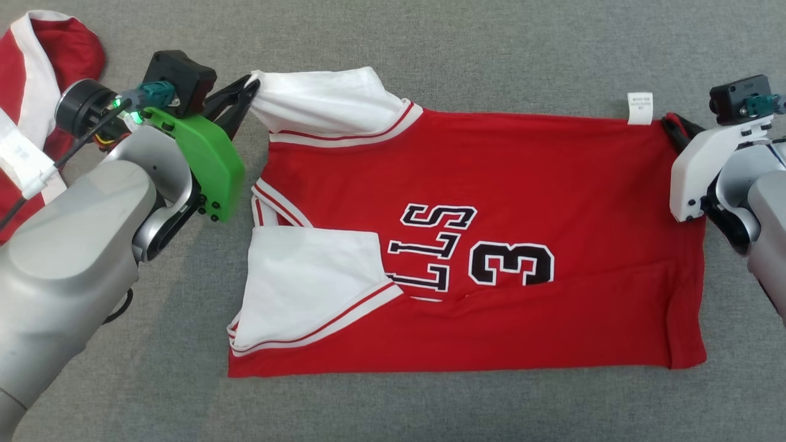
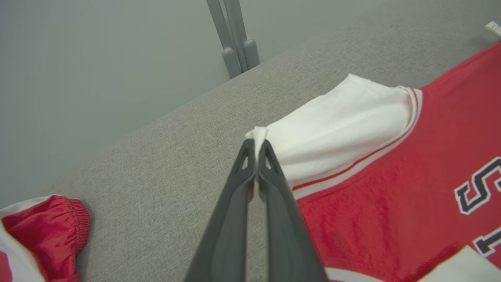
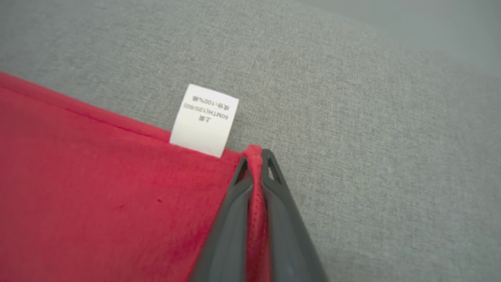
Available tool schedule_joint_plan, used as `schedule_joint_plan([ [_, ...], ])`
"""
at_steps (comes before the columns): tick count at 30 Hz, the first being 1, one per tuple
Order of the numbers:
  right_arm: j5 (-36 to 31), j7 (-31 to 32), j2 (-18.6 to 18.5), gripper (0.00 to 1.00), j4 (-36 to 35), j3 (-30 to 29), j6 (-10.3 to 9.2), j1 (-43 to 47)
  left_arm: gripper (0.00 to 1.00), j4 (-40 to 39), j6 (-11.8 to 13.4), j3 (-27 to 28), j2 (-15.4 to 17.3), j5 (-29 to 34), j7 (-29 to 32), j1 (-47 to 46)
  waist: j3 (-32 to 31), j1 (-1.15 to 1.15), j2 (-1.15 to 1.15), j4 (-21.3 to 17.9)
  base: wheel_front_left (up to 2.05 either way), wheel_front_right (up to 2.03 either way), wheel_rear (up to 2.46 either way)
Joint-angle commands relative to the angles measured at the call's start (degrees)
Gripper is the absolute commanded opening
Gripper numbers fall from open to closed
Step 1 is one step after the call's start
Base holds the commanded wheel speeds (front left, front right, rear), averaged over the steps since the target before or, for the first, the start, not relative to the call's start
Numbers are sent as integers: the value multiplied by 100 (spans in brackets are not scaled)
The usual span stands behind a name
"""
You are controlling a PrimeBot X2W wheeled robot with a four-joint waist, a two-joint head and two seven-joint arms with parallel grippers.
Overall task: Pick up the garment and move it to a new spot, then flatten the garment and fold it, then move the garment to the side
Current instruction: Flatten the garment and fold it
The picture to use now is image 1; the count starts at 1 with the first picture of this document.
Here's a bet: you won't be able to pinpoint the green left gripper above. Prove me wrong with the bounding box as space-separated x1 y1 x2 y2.
140 75 262 223

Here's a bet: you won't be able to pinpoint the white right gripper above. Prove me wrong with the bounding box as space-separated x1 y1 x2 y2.
661 112 774 223

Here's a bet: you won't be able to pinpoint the red jersey with white sleeves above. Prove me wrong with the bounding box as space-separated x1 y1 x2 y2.
227 66 708 378

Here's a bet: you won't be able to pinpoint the red shorts with white stripe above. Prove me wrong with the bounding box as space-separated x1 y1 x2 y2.
0 10 106 246

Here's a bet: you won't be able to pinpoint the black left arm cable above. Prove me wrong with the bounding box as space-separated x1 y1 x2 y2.
0 98 133 233

